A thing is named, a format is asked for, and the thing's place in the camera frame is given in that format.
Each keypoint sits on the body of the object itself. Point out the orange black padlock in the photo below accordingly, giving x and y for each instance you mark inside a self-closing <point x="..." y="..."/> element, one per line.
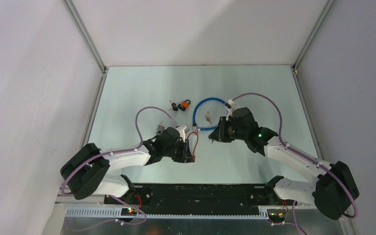
<point x="183" y="106"/>

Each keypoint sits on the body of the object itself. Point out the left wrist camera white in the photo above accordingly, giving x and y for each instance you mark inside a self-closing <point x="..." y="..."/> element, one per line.
<point x="183" y="131"/>

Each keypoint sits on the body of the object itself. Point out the blue cable lock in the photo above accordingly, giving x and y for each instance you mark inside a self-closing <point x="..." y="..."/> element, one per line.
<point x="199" y="109"/>

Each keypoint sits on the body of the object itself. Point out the red cable padlock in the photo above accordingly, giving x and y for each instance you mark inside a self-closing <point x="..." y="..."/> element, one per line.
<point x="193" y="137"/>

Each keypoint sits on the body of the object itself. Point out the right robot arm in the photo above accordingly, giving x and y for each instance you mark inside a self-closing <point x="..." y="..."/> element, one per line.
<point x="331" y="188"/>

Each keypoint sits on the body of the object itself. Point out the silver key bunch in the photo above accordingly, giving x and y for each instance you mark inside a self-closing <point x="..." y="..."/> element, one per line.
<point x="160" y="128"/>

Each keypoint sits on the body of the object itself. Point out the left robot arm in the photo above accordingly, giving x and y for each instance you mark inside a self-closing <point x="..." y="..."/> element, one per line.
<point x="89" y="171"/>

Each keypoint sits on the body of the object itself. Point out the blue lock key pair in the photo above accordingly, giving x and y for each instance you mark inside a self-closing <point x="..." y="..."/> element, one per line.
<point x="208" y="117"/>

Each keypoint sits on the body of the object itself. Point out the black head padlock key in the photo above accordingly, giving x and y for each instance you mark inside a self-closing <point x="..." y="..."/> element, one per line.
<point x="173" y="107"/>

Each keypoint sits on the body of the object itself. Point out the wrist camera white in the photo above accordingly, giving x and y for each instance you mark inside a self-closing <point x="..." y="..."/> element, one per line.
<point x="230" y="106"/>
<point x="183" y="131"/>

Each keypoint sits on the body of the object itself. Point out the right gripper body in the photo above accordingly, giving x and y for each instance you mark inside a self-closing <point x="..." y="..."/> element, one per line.
<point x="227" y="130"/>

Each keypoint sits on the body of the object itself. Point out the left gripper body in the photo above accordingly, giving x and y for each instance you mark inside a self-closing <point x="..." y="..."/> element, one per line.
<point x="179" y="153"/>

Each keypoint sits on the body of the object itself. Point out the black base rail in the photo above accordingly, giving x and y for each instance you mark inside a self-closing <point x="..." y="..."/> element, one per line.
<point x="201" y="199"/>

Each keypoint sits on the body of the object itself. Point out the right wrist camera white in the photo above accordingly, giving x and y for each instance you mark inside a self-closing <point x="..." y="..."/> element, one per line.
<point x="230" y="106"/>

